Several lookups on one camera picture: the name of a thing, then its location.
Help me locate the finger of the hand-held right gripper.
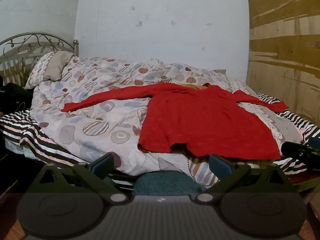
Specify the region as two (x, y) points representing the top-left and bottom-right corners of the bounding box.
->
(281, 137), (320, 160)

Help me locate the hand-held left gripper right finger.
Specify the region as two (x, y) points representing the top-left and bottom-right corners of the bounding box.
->
(197, 154), (298, 203)

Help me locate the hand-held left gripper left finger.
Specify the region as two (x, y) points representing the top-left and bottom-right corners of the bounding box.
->
(33, 152), (128, 203)

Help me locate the red knit sweater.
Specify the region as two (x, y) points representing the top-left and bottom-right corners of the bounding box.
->
(61, 82), (289, 160)

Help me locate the patterned duvet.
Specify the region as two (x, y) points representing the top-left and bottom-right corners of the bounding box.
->
(30, 55), (309, 188)

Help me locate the teal cloth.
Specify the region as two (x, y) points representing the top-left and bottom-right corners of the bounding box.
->
(132, 171), (208, 197)

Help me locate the striped bedsheet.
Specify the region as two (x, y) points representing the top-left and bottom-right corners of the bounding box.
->
(0, 92), (320, 188)

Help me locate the orange cloth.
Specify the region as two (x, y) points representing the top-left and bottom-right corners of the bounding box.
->
(180, 84), (209, 92)

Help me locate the plywood panel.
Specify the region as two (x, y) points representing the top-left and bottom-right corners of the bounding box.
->
(246, 0), (320, 128)

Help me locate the patterned pillow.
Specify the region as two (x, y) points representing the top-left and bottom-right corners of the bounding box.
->
(25, 51), (74, 89)

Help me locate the dark clothing pile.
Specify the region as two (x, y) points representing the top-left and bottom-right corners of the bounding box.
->
(0, 81), (34, 117)

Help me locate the metal scrollwork headboard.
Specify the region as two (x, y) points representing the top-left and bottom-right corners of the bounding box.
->
(0, 32), (79, 88)

